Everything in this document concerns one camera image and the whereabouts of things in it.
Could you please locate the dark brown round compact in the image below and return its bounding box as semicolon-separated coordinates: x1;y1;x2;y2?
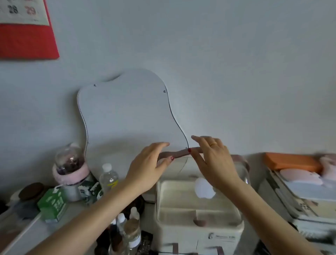
18;182;46;202

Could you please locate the person's left hand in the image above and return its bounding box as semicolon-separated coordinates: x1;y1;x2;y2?
124;142;175;194

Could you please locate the small green and white carton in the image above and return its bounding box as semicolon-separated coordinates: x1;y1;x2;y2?
83;181;96;205
90;182;105;203

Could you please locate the person's right hand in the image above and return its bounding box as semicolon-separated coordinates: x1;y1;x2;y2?
188;135;243;190

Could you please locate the orange flat box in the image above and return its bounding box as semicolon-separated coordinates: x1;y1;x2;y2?
264;153;323;174

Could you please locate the person's left forearm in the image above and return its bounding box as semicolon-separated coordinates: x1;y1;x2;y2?
25;181;143;255

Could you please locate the large green milk carton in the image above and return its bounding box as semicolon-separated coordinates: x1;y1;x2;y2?
36;185;68;224

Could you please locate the stack of books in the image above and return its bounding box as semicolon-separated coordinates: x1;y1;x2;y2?
258;168;336;233

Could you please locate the clear plastic water bottle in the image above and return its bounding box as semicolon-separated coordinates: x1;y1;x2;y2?
99;163;119;195

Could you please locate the wavy frameless mirror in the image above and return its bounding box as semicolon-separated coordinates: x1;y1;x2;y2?
77;69;189;168

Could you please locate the red and white wall calendar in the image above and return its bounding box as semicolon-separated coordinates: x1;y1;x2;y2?
0;0;60;60

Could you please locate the pink fluffy item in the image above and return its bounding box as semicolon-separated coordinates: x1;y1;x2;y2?
320;154;336;182

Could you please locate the white apple-shaped pad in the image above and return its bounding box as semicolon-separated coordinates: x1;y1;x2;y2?
194;177;216;199

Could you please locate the clear bottle with brown cap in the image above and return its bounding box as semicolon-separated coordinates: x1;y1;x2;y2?
123;218;142;255

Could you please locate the white cosmetic organizer box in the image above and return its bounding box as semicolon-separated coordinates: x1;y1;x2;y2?
154;178;245;255

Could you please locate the dark brown bottle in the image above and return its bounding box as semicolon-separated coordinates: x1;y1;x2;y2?
108;225;124;255

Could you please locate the glass globe with pink base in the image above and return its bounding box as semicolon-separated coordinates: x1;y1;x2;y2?
52;143;91;202

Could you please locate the person's right forearm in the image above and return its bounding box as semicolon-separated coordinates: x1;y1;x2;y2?
219;179;324;255

